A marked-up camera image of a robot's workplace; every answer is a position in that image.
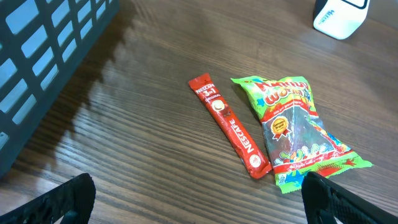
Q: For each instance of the white barcode scanner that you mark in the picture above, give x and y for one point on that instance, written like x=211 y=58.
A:
x=339 y=18

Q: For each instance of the Haribo gummy candy bag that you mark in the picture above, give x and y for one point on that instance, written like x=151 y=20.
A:
x=295 y=137

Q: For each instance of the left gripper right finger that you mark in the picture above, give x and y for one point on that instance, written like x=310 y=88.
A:
x=327 y=202

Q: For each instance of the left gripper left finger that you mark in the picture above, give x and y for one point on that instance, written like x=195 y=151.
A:
x=72 y=202

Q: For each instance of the grey plastic shopping basket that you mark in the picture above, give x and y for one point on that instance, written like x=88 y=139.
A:
x=42 y=44

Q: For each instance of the red Nescafe stick sachet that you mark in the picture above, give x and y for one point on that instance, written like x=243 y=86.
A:
x=255 y=162

